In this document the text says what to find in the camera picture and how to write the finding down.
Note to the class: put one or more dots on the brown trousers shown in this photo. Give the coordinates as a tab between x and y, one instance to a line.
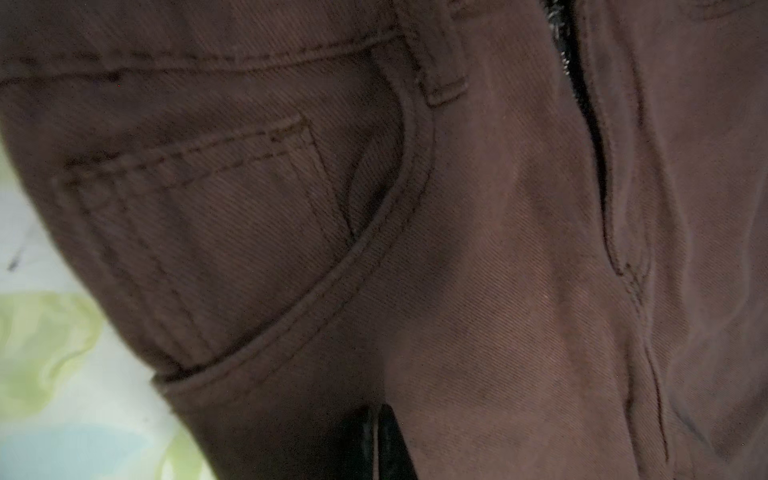
536	229

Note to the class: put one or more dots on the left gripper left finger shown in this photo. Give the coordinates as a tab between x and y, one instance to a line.
359	445

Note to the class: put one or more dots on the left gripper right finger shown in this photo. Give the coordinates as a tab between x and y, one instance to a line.
393	458

